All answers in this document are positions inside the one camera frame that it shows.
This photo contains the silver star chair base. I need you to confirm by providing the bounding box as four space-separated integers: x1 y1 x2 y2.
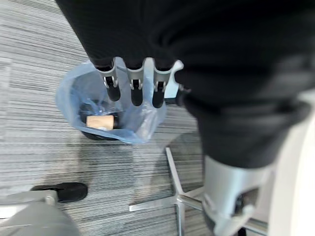
128 147 269 236

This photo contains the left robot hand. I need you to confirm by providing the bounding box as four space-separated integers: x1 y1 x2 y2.
55 0 315 236

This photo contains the white furniture panel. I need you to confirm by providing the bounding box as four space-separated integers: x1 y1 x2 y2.
267 88 315 236

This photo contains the blue plastic bin bag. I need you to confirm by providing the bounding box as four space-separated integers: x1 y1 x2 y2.
56 57 167 145

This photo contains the brown cardboard box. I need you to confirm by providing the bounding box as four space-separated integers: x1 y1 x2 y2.
86 115 115 129

